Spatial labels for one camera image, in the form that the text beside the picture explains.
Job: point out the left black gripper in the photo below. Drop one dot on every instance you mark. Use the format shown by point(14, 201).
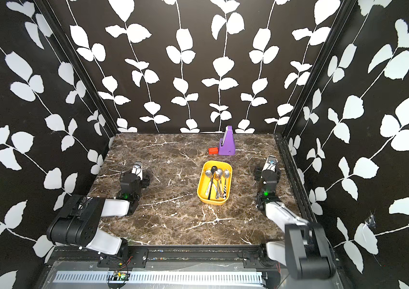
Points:
point(145, 182)

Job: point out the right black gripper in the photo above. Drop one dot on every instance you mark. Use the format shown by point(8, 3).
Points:
point(258, 173)

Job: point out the spoon with patterned handle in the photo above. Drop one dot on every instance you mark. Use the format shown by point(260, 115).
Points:
point(226, 176)

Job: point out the white handled spoon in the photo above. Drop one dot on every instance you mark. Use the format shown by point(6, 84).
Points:
point(221, 190)
point(208, 182)

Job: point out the yellow plastic storage box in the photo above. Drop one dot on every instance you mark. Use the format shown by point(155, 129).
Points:
point(203, 183)

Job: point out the black round spoon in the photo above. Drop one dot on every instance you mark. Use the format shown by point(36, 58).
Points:
point(213, 169)

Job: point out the spoon with wooden handle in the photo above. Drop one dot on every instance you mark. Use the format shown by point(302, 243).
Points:
point(217, 176)

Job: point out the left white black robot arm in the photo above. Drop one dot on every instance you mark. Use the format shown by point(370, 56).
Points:
point(77, 222)

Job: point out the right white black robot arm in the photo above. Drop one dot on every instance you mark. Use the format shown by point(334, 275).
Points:
point(305, 252)

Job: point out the purple plastic stand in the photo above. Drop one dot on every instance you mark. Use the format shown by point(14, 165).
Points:
point(227, 145)

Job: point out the red small block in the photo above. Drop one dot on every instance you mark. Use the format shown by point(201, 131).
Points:
point(213, 151)

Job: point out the small green circuit board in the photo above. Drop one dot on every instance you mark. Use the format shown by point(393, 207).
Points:
point(118, 277)

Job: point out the white perforated strip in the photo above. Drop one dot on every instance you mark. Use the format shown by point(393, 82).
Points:
point(162, 277)

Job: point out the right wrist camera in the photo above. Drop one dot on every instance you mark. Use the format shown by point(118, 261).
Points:
point(270, 164)

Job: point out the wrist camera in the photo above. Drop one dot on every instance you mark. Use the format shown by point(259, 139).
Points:
point(137, 169)
point(270, 164)

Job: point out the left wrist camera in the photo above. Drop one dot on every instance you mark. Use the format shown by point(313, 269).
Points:
point(137, 169)

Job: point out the black front mounting rail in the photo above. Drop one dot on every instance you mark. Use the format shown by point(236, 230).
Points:
point(250, 256)

